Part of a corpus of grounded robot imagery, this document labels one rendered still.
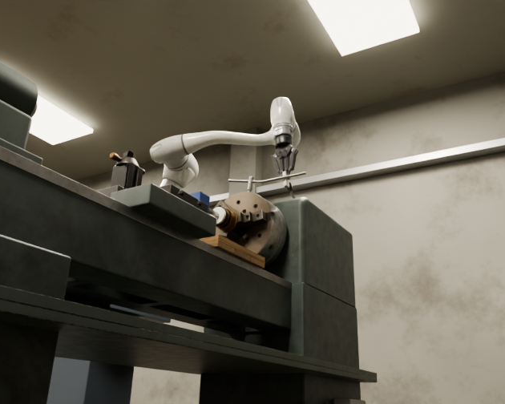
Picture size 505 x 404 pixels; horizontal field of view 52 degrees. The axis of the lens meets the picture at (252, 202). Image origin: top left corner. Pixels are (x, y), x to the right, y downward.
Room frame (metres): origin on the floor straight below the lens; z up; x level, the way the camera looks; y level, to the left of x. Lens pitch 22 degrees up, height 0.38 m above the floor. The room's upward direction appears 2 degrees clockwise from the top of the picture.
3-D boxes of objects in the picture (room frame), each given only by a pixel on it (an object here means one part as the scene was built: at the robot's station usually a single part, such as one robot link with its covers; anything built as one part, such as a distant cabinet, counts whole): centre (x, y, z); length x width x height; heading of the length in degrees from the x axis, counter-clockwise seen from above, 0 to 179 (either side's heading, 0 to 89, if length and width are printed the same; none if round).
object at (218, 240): (1.79, 0.18, 0.89); 0.36 x 0.30 x 0.04; 58
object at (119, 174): (1.55, 0.41, 1.07); 0.07 x 0.07 x 0.10; 58
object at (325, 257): (2.39, -0.17, 1.06); 0.59 x 0.48 x 0.39; 148
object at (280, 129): (2.02, -0.13, 1.54); 0.09 x 0.09 x 0.06
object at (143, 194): (1.48, 0.41, 0.90); 0.53 x 0.30 x 0.06; 58
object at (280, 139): (2.02, -0.13, 1.47); 0.08 x 0.07 x 0.09; 58
